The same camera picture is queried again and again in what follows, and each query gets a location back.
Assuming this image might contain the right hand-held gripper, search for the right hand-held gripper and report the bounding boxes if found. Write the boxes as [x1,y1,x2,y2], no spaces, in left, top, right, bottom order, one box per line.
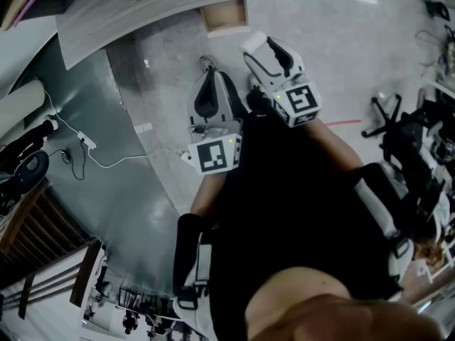
[243,37,323,129]

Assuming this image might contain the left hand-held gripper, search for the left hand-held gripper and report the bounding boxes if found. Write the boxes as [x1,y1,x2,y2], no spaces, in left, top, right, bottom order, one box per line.
[186,68,244,175]

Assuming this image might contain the white cylindrical roll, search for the white cylindrical roll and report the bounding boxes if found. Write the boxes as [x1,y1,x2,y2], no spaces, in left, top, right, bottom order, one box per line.
[240,31,268,55]

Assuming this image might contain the wooden box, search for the wooden box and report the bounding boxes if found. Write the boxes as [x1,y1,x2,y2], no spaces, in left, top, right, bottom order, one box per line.
[200,0,250,39]

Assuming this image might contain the person's right forearm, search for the person's right forearm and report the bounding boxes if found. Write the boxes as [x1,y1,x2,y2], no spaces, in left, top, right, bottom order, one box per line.
[307,119,365,173]

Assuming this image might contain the person's left forearm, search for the person's left forearm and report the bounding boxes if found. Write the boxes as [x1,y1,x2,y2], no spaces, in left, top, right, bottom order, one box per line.
[190,170,228,220]

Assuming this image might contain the person's left white shoe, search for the person's left white shoe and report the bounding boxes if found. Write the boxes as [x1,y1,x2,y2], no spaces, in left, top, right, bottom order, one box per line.
[198,55,218,73]

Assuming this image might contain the person's body in black clothing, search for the person's body in black clothing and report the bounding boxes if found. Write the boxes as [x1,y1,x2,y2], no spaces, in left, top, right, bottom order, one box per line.
[209,72,445,341]

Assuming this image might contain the grey wooden desk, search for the grey wooden desk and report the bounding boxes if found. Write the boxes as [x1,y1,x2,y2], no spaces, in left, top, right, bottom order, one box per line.
[55,0,274,71]

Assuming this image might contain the black round device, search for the black round device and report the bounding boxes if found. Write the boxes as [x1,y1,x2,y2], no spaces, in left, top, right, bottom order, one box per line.
[14,150,50,195]

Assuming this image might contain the pale cylindrical bin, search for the pale cylindrical bin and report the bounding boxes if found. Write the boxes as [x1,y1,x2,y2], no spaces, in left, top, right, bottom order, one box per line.
[0,78,49,148]

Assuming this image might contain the dark wooden slatted rack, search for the dark wooden slatted rack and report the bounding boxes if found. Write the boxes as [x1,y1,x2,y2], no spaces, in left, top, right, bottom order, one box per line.
[0,179,97,280]

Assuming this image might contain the white power cable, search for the white power cable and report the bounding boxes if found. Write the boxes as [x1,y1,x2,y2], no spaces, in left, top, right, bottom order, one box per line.
[85,144,184,169]

